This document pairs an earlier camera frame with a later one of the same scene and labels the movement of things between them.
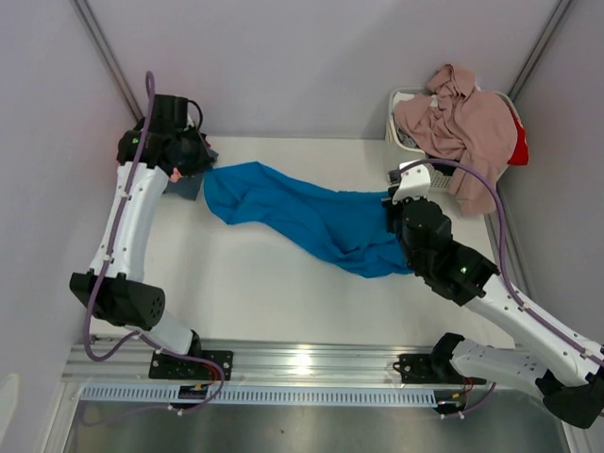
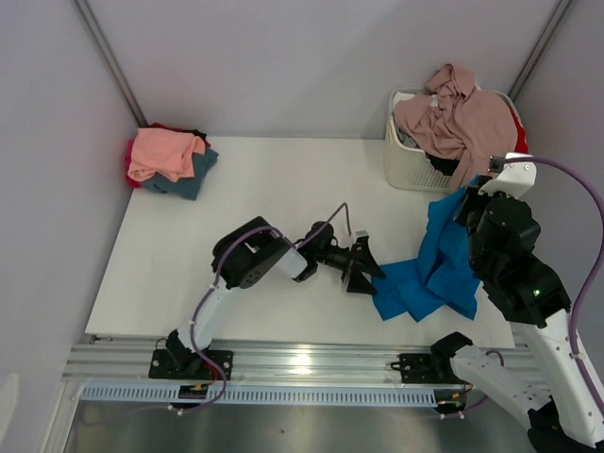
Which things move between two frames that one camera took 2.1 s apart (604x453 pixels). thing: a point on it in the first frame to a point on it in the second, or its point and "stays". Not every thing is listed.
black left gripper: x=204 y=158 to x=363 y=261
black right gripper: x=391 y=209 to x=471 y=197
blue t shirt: x=352 y=228 to x=443 y=275
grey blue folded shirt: x=187 y=186 stays
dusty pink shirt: x=462 y=120 stays
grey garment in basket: x=405 y=139 stays
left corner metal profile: x=107 y=48 stays
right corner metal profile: x=534 y=57 stays
